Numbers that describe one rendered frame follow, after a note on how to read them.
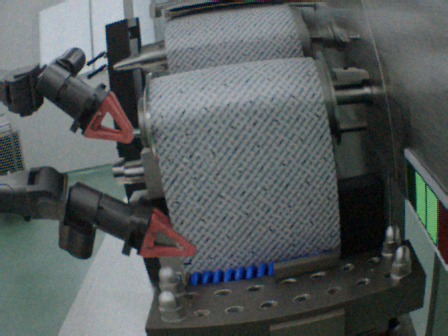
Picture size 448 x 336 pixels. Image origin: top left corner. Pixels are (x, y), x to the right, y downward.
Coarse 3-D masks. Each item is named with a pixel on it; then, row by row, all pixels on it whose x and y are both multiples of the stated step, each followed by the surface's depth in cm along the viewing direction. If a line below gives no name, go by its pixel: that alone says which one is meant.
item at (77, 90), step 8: (72, 80) 94; (80, 80) 95; (72, 88) 93; (80, 88) 94; (88, 88) 95; (96, 88) 95; (104, 88) 100; (64, 96) 93; (72, 96) 93; (80, 96) 94; (88, 96) 91; (56, 104) 94; (64, 104) 94; (72, 104) 93; (80, 104) 94; (88, 104) 91; (72, 112) 94; (80, 112) 92; (88, 112) 96; (80, 120) 95; (72, 128) 92
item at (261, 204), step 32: (192, 160) 94; (224, 160) 94; (256, 160) 94; (288, 160) 93; (320, 160) 93; (192, 192) 95; (224, 192) 95; (256, 192) 95; (288, 192) 94; (320, 192) 94; (192, 224) 96; (224, 224) 96; (256, 224) 96; (288, 224) 96; (320, 224) 95; (192, 256) 97; (224, 256) 97; (256, 256) 97; (288, 256) 97
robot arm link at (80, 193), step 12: (72, 192) 94; (84, 192) 94; (96, 192) 95; (72, 204) 94; (84, 204) 94; (96, 204) 94; (72, 216) 98; (84, 216) 94; (96, 216) 95; (84, 228) 97
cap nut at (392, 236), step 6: (390, 228) 88; (396, 228) 87; (390, 234) 87; (396, 234) 87; (384, 240) 89; (390, 240) 87; (396, 240) 87; (384, 246) 89; (390, 246) 87; (396, 246) 87; (384, 252) 89; (390, 252) 88
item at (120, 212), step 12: (108, 204) 94; (120, 204) 95; (144, 204) 100; (108, 216) 94; (120, 216) 94; (132, 216) 91; (96, 228) 96; (108, 228) 94; (120, 228) 94; (132, 228) 92; (132, 240) 96
